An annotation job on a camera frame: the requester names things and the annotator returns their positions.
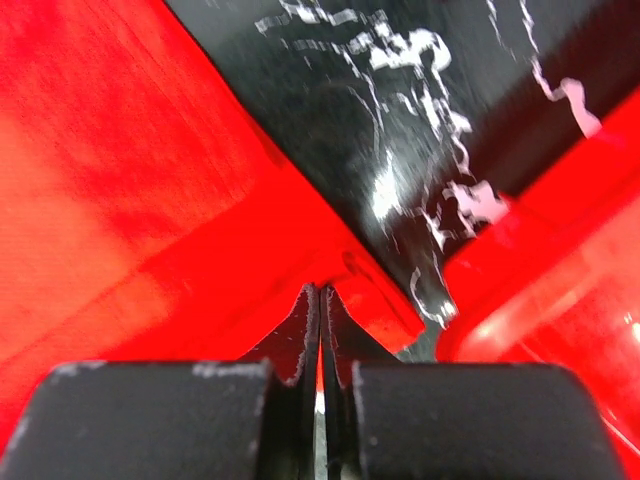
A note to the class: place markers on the red plastic bin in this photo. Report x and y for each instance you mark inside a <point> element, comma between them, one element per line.
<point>556,280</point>

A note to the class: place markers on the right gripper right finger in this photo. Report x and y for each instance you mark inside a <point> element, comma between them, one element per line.
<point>387,419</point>

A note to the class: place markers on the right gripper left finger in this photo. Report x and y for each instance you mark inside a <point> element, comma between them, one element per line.
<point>248,419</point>

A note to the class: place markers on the black marble pattern mat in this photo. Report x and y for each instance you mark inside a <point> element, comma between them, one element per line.
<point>416,119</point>

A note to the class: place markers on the red t shirt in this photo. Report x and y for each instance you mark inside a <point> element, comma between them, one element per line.
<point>144,215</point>

